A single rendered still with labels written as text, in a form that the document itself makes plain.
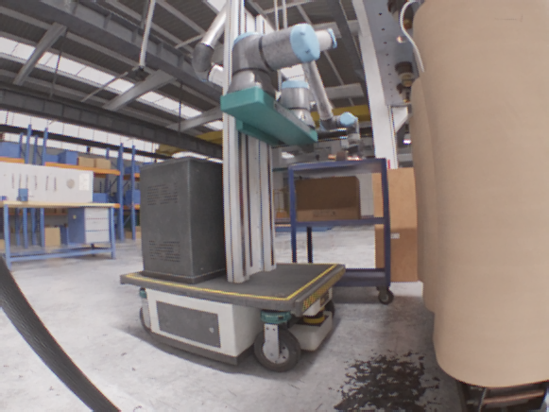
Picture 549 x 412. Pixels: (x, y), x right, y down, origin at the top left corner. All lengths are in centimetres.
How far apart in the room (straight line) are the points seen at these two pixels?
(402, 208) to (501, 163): 182
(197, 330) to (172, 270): 29
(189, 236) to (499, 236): 102
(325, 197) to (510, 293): 146
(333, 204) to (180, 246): 104
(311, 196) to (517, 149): 149
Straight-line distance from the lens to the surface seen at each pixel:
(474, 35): 69
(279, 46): 106
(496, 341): 65
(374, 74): 1281
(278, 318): 99
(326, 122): 191
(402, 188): 237
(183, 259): 119
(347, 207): 184
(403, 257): 239
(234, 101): 103
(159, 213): 129
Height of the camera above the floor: 58
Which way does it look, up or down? 2 degrees up
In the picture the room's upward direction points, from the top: 2 degrees counter-clockwise
